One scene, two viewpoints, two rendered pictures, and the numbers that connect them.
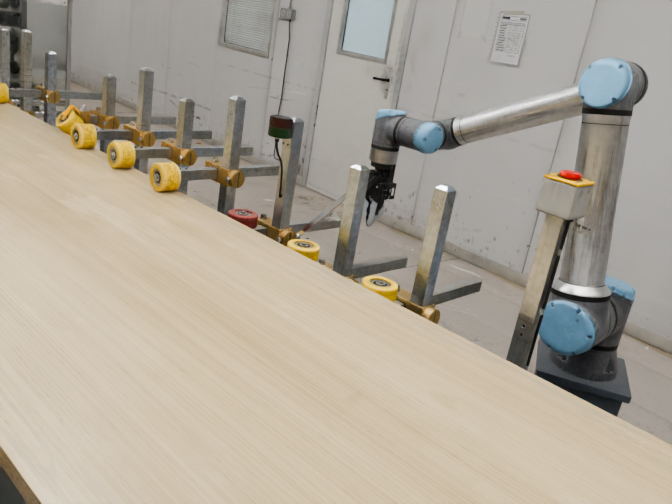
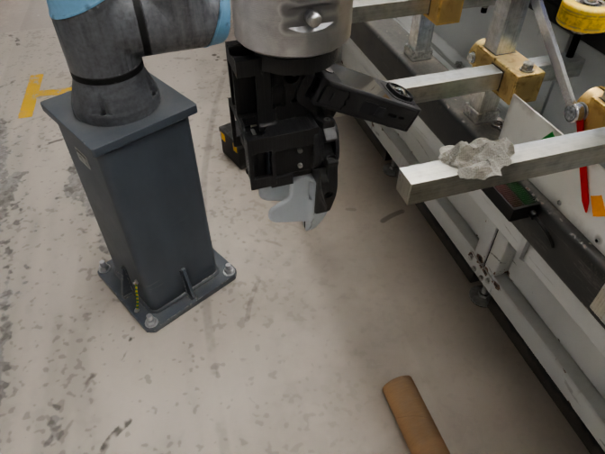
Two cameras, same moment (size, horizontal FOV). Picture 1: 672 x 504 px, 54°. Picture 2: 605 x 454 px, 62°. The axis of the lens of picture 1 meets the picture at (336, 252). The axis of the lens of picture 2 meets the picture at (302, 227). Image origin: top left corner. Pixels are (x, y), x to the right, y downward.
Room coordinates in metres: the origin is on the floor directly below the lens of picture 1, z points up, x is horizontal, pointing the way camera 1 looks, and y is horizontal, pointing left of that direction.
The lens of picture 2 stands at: (2.40, 0.11, 1.20)
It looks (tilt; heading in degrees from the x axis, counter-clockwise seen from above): 45 degrees down; 211
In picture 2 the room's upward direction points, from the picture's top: straight up
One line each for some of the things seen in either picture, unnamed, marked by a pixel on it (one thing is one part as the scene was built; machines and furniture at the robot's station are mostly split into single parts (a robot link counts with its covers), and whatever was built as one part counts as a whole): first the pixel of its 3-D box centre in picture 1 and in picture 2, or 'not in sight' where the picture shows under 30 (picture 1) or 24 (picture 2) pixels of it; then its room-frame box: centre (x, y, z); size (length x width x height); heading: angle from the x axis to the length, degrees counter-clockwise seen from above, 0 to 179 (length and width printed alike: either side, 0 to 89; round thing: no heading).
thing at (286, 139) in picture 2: (380, 180); (285, 107); (2.08, -0.10, 0.97); 0.09 x 0.08 x 0.12; 140
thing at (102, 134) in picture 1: (151, 133); not in sight; (2.29, 0.71, 0.95); 0.50 x 0.04 x 0.04; 138
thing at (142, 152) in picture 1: (190, 151); not in sight; (2.12, 0.53, 0.95); 0.50 x 0.04 x 0.04; 138
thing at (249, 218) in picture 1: (241, 231); not in sight; (1.67, 0.26, 0.85); 0.08 x 0.08 x 0.11
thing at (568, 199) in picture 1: (564, 197); not in sight; (1.22, -0.40, 1.18); 0.07 x 0.07 x 0.08; 48
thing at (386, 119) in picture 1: (389, 129); not in sight; (2.07, -0.10, 1.14); 0.10 x 0.09 x 0.12; 51
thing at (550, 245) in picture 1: (529, 321); not in sight; (1.22, -0.41, 0.93); 0.05 x 0.05 x 0.45; 48
